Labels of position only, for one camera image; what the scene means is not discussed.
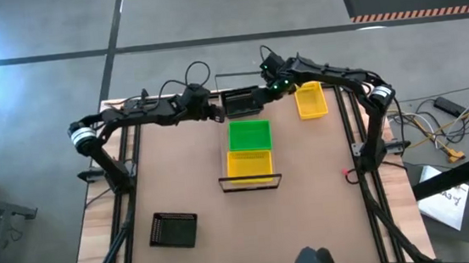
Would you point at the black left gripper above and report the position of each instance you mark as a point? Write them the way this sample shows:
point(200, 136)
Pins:
point(199, 112)

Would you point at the black aluminium table frame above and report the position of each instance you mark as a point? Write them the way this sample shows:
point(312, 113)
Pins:
point(345, 117)

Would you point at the brown table mat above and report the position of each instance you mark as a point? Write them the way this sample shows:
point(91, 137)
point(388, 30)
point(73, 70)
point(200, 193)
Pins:
point(309, 210)

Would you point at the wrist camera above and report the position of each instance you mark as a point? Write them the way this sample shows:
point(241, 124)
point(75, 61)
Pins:
point(272, 63)
point(196, 94)

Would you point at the green plastic basket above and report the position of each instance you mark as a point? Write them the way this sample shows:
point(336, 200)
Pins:
point(250, 136)

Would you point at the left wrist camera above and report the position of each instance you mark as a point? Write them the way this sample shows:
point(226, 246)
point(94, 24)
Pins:
point(196, 94)

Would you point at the yellow plastic basket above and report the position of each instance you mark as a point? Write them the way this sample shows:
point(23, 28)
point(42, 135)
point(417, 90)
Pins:
point(249, 164)
point(310, 101)

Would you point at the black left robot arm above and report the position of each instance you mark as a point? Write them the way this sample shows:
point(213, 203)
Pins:
point(139, 113)

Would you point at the white paper sheet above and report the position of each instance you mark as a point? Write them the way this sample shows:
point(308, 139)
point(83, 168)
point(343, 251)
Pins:
point(441, 207)

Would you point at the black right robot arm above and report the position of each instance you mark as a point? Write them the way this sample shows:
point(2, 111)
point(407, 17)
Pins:
point(331, 74)

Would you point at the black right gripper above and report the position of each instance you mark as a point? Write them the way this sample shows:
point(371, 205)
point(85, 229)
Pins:
point(283, 80)

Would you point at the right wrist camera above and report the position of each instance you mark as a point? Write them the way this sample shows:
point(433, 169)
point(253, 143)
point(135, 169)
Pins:
point(272, 63)

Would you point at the black plastic basket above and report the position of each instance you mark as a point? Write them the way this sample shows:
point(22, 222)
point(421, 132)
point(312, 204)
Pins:
point(174, 230)
point(241, 105)

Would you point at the black power strip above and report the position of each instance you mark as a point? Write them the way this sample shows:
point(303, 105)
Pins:
point(449, 106)

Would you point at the yellow plug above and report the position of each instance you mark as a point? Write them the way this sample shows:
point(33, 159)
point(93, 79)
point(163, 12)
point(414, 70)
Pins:
point(456, 156)

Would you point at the black frame clamp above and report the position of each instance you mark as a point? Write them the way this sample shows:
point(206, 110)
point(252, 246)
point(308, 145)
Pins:
point(144, 93)

